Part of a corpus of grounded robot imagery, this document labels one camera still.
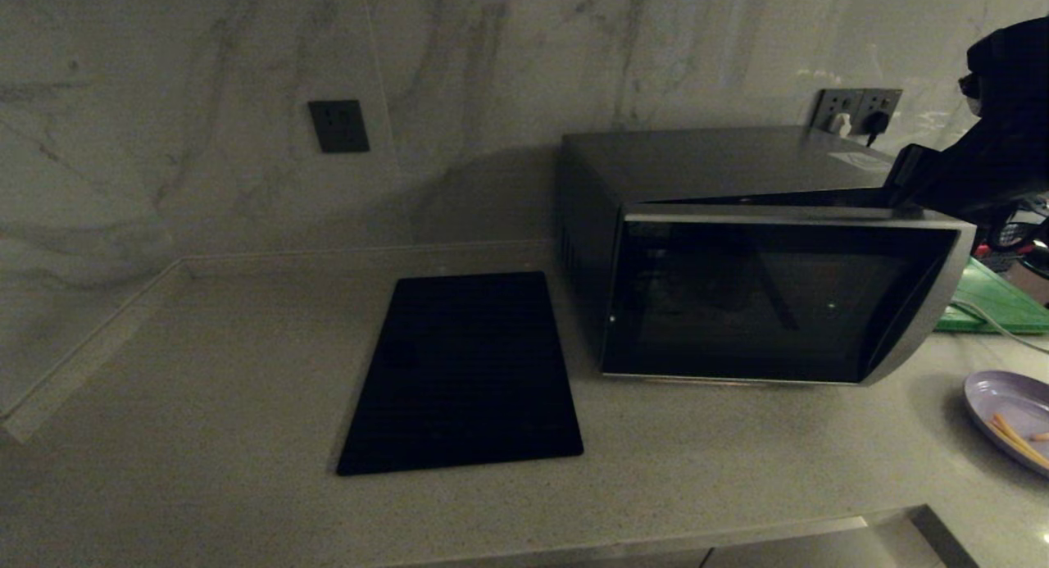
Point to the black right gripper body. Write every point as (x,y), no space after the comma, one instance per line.
(922,179)

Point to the black single wall socket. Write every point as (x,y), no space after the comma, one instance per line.
(338,125)

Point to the purple round plate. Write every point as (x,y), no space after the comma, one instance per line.
(1016,404)

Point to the black glass induction cooktop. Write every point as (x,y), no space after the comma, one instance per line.
(467,371)

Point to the green cutting board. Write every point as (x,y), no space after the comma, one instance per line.
(996,302)

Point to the black power plug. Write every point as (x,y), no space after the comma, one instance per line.
(878,123)

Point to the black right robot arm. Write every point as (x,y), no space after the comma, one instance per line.
(1012,125)

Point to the grey double wall socket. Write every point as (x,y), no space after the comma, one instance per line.
(856,101)

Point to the white power plug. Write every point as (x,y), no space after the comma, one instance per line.
(842,124)

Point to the silver microwave oven body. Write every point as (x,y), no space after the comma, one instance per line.
(705,162)

